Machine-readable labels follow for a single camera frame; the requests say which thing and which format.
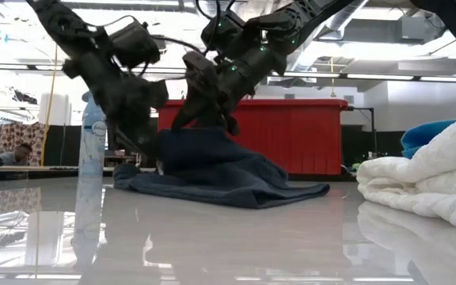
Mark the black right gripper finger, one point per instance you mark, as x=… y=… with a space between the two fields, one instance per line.
x=230 y=120
x=184 y=115

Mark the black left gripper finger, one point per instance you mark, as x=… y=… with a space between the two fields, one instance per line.
x=147 y=136
x=113 y=134

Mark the dark navy garment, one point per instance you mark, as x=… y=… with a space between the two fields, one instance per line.
x=212 y=170

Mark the red plastic laundry basket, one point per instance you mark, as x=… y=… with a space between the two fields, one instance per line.
x=291 y=134

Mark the blue towel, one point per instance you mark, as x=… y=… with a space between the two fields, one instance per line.
x=422 y=136

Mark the white lace cloth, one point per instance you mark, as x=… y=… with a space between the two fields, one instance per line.
x=430 y=186

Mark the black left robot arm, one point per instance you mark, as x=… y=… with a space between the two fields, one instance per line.
x=61 y=23

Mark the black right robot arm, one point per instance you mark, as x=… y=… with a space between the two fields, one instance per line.
x=311 y=12

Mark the light blue air freshener bottle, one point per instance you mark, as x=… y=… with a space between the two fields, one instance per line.
x=91 y=150

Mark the person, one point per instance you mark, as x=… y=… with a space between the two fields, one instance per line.
x=16 y=156

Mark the brown floral fabric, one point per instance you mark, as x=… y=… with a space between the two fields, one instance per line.
x=10 y=134

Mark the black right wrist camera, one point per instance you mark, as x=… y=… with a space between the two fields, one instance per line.
x=222 y=31

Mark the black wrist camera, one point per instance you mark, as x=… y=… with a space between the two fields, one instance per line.
x=133 y=43
x=222 y=31

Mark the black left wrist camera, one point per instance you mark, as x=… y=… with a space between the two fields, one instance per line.
x=133 y=43

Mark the black aluminium table frame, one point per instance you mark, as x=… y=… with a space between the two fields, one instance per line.
x=34 y=174

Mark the thin black metal post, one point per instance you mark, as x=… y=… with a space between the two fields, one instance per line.
x=373 y=130

